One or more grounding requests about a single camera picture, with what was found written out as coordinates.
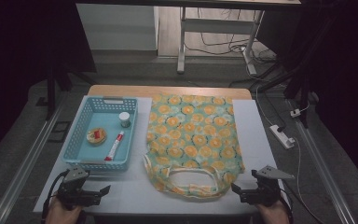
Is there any black curtain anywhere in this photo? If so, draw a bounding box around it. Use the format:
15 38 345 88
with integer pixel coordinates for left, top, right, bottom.
255 0 358 195
0 0 98 167

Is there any orange print cloth bag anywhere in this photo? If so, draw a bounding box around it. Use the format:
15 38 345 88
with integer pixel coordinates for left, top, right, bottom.
143 93 246 199

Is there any pale grey cabinet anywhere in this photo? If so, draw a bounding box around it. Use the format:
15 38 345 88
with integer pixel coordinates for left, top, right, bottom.
76 3 159 51

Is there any black stand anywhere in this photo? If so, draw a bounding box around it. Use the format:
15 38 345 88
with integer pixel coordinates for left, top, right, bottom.
228 57 313 129
44 69 98 121

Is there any white table mat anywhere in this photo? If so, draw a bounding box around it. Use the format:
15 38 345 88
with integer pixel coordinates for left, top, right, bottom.
33 95 293 216

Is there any aluminium floor rail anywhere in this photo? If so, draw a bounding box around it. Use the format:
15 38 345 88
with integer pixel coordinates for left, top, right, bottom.
0 92 70 224
286 98 357 224

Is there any thin white cable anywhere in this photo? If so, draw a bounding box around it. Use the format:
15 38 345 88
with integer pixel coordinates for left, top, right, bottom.
293 137 320 224

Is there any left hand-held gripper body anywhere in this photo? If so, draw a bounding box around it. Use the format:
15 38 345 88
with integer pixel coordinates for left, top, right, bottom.
56 165 103 208

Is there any person's left hand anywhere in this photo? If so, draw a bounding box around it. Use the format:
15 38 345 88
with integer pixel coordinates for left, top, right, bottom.
45 197 87 224

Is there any white desk frame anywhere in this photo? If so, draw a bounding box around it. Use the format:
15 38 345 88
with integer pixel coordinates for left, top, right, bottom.
75 0 302 76

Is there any small white adapter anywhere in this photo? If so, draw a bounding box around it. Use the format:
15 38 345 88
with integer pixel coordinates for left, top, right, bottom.
289 107 303 119

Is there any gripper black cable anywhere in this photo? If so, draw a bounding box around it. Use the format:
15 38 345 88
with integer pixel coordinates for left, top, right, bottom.
279 188 295 222
41 169 71 220

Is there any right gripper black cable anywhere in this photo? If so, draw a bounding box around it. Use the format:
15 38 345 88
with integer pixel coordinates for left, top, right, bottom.
279 188 295 222

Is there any light blue plastic basket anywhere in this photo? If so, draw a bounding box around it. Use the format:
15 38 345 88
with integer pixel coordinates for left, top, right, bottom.
62 95 139 172

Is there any white power strip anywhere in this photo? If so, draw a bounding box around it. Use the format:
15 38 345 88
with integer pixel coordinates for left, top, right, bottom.
268 124 296 150

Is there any small white-lid jar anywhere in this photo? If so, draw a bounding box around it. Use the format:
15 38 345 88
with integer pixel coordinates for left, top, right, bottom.
118 111 131 129

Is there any red and white tube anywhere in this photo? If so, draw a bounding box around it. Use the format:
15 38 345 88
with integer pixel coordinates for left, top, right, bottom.
103 131 126 162

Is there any tangle of floor cables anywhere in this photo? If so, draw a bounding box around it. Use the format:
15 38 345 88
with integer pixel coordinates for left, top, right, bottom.
185 7 277 64

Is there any person's right hand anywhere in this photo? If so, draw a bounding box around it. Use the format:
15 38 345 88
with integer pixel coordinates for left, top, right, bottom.
256 200 289 224

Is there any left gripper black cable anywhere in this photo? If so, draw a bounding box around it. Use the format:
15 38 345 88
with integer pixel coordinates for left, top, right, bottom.
41 169 71 220

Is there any black floor plate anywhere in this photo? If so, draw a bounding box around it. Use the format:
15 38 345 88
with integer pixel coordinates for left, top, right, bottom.
48 120 73 144

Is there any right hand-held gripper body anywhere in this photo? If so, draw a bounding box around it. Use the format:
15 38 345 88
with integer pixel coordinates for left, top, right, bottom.
240 165 296 207

